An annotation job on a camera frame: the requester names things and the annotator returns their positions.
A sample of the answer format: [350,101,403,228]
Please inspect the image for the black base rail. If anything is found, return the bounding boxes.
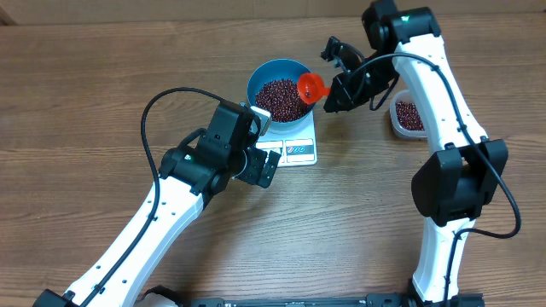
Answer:
[140,285,485,307]

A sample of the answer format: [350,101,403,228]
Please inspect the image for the red scoop blue handle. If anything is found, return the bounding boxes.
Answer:
[297,72,330,105]

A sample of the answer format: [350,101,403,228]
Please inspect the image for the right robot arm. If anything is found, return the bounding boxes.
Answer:
[322,1,508,306]

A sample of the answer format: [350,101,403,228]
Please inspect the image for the white digital kitchen scale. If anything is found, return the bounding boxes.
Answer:
[256,111,318,167]

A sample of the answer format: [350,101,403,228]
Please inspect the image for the clear plastic container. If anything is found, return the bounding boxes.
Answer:
[389,90,427,140]

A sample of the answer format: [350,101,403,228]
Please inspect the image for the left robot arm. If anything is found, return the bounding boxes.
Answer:
[34,101,281,307]

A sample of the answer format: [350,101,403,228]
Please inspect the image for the red beans in bowl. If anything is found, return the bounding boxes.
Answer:
[255,78,311,123]

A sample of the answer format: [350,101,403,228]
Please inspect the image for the blue bowl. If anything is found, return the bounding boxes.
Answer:
[247,59,311,106]

